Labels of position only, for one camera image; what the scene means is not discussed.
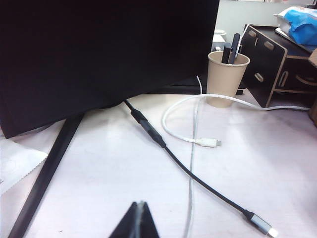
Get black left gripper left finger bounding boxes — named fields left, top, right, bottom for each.
left=108, top=201, right=142, bottom=238

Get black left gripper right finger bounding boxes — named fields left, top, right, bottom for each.
left=141, top=201, right=160, bottom=238

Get white serrated edge paper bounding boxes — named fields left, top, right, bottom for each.
left=0, top=128, right=49, bottom=196

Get brown cardboard box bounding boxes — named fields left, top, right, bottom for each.
left=308, top=46, right=317, bottom=119

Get black monitor stand leg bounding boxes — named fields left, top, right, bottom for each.
left=7, top=113, right=86, bottom=238

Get beige paper cup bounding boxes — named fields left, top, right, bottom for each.
left=207, top=51, right=251, bottom=109

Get large black monitor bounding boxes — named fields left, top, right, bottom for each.
left=0, top=0, right=220, bottom=139

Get black wooden desk organizer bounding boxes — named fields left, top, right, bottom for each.
left=239, top=24, right=317, bottom=109

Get black clip pen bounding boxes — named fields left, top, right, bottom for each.
left=230, top=33, right=243, bottom=64

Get blue wet wipes pack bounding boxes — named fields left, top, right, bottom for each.
left=273, top=6, right=317, bottom=47

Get translucent thin cable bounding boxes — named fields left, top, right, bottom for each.
left=182, top=75, right=203, bottom=238

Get black USB-C cable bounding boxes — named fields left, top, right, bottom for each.
left=123, top=99, right=279, bottom=236

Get white USB-C cable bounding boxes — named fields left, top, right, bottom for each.
left=161, top=93, right=312, bottom=149

